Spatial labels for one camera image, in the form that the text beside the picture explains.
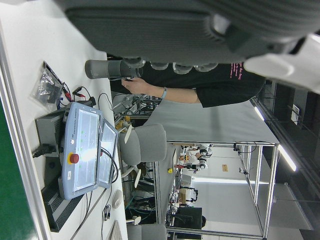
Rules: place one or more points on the white computer mouse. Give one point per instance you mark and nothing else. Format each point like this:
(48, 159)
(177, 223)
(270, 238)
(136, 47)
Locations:
(117, 198)

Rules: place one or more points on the person in white shirt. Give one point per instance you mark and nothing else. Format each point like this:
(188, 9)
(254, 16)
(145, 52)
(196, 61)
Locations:
(193, 155)

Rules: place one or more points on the large teach pendant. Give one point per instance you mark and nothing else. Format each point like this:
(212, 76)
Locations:
(85, 150)

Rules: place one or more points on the red alligator clip lead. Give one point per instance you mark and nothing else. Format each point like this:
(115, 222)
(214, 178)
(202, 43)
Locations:
(66, 91)

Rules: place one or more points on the black background monitor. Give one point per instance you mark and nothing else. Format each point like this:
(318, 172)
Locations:
(187, 217)

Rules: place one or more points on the white keyboard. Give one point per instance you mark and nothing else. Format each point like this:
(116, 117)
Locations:
(116, 232)

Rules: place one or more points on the aluminium frame cage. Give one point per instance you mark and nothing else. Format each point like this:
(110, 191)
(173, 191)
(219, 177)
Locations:
(273, 172)

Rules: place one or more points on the black-haired seated person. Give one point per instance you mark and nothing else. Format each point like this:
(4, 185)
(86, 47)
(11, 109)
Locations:
(203, 222)

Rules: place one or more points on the small yellow object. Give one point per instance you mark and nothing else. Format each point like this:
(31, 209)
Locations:
(170, 170)

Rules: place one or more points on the grey office chair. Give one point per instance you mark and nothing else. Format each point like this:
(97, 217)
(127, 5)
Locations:
(150, 232)
(150, 145)

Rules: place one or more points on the ceiling light strip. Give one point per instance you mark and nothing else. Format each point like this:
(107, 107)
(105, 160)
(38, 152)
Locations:
(258, 112)
(287, 158)

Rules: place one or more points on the person's bare forearm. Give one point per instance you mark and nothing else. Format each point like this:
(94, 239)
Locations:
(180, 95)

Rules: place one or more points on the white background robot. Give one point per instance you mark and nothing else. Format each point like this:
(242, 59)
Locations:
(205, 152)

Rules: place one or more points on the person in black t-shirt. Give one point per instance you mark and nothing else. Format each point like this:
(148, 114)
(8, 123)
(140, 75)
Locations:
(212, 85)

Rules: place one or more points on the clear bag with black parts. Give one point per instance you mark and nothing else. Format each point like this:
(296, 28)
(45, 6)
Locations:
(45, 87)

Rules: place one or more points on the person's bare hand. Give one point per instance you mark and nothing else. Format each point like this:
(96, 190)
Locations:
(136, 86)

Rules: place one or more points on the green conveyor belt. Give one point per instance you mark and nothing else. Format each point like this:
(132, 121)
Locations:
(10, 187)

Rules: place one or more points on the light blue wristband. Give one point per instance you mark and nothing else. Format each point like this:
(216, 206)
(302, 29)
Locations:
(164, 92)

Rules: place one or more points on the red and black clip leads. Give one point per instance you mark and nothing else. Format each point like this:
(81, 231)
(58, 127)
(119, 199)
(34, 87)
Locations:
(78, 90)

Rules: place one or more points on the grey finned controller box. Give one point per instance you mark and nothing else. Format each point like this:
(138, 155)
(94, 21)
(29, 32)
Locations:
(46, 130)

